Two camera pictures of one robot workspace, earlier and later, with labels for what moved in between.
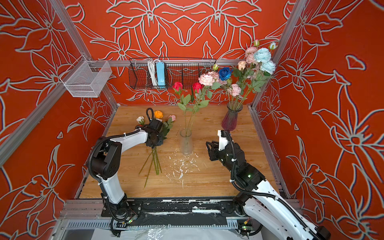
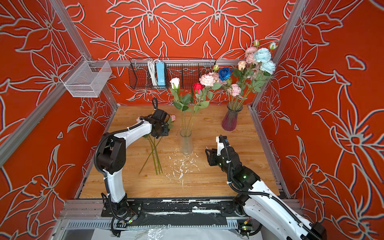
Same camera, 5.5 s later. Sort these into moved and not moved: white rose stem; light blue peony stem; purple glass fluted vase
Moved: white rose stem
Not moved: purple glass fluted vase; light blue peony stem
